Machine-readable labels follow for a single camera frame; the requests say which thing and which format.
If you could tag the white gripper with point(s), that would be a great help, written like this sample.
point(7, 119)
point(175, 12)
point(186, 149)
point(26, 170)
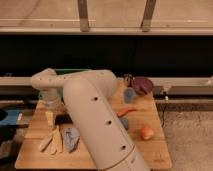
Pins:
point(52, 102)

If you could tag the black eraser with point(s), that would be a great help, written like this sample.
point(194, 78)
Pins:
point(62, 119)

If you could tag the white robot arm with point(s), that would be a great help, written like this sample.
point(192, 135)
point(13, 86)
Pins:
point(85, 95)

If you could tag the blue transparent cup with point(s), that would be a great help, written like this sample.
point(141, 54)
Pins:
point(129, 95)

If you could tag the small metal cup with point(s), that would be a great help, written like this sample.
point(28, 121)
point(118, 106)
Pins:
point(127, 78)

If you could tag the blue grey cloth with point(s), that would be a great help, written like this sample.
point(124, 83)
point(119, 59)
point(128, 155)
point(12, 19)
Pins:
point(71, 138)

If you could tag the yellow wooden utensils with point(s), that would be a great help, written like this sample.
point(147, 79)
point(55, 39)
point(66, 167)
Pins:
point(53, 139)

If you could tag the blue object at left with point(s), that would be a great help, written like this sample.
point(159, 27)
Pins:
point(9, 117)

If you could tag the green plastic tray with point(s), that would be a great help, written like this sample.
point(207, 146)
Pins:
point(63, 72)

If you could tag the orange carrot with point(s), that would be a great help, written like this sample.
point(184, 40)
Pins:
point(124, 111)

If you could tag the blue sponge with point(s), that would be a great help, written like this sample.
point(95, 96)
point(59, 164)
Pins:
point(124, 122)

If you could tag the orange round fruit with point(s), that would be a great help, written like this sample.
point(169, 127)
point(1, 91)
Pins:
point(146, 133)

